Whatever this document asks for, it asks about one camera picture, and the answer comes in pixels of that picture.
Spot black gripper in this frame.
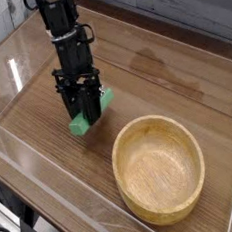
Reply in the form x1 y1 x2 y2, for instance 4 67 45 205
51 29 102 126

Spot green rectangular block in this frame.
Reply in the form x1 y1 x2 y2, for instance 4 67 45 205
69 88 114 137

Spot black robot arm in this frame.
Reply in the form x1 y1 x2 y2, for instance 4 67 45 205
23 0 102 124

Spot brown wooden bowl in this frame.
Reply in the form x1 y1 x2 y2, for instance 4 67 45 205
112 114 206 226

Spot clear acrylic front wall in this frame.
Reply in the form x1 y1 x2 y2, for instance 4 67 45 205
0 126 155 232

